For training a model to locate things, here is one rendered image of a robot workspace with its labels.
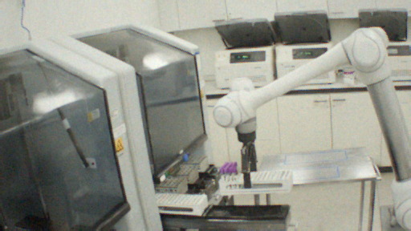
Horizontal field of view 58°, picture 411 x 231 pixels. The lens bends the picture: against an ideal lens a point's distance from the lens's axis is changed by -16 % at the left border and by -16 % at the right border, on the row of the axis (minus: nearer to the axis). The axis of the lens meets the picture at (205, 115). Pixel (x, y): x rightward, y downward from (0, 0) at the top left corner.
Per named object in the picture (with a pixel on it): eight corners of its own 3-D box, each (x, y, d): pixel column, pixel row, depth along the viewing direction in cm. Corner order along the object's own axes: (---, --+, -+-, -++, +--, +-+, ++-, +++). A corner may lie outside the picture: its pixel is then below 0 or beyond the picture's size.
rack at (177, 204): (137, 213, 180) (134, 201, 179) (147, 204, 189) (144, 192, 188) (201, 218, 170) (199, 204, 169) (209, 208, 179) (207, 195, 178)
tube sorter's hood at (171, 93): (64, 178, 187) (41, 45, 173) (123, 141, 242) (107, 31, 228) (160, 184, 169) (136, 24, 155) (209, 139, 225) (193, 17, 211)
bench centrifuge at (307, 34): (278, 87, 384) (268, 12, 369) (286, 76, 441) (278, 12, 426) (335, 84, 366) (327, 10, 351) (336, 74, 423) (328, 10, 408)
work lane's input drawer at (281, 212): (132, 228, 181) (127, 210, 179) (144, 215, 194) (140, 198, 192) (296, 235, 156) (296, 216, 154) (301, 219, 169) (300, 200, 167)
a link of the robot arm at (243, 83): (236, 113, 177) (225, 122, 165) (231, 75, 174) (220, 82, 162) (261, 112, 173) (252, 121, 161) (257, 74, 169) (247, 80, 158)
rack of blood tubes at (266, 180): (220, 195, 177) (217, 181, 176) (227, 186, 186) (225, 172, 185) (290, 192, 167) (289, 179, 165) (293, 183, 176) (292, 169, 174)
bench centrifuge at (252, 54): (215, 91, 406) (206, 23, 392) (234, 79, 462) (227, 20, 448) (273, 87, 385) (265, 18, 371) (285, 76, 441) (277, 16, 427)
